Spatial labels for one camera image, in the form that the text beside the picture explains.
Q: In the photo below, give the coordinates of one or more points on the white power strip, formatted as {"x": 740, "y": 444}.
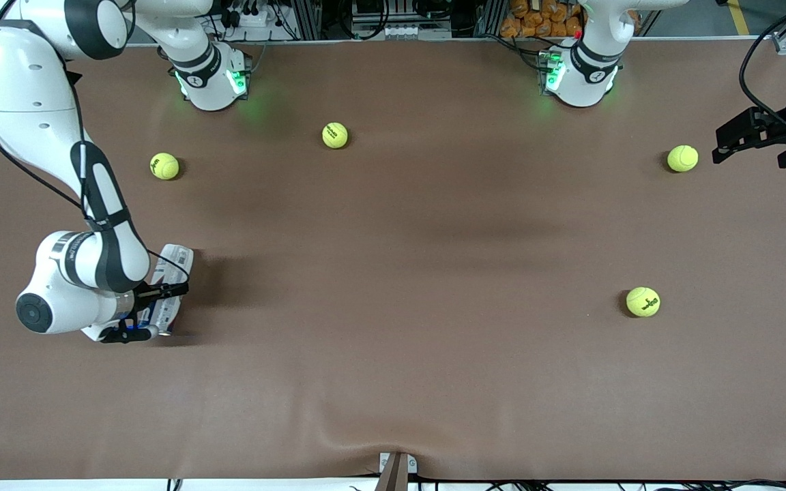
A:
{"x": 253, "y": 17}

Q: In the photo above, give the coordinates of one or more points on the white terminal strip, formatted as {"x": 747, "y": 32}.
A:
{"x": 417, "y": 32}

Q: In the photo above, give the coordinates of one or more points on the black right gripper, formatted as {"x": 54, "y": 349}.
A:
{"x": 145, "y": 298}

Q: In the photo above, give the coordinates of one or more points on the clear Wilson tennis ball can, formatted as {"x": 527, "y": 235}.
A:
{"x": 173, "y": 262}

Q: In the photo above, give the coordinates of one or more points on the yellow tennis ball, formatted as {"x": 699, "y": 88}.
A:
{"x": 643, "y": 301}
{"x": 164, "y": 166}
{"x": 335, "y": 135}
{"x": 682, "y": 158}

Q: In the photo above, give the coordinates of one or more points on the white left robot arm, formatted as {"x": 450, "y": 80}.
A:
{"x": 587, "y": 75}

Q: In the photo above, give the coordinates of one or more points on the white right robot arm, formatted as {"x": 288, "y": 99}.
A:
{"x": 24, "y": 88}

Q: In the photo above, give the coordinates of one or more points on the brown table cover cloth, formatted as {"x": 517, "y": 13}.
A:
{"x": 393, "y": 354}

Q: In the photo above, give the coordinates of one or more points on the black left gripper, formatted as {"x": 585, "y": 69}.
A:
{"x": 784, "y": 121}

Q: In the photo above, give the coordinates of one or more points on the orange mesh bag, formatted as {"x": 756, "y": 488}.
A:
{"x": 536, "y": 20}

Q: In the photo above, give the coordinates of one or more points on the grey table edge clamp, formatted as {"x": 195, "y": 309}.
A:
{"x": 396, "y": 470}

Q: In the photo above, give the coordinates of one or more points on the aluminium frame post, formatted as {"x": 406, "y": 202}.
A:
{"x": 492, "y": 17}
{"x": 306, "y": 17}

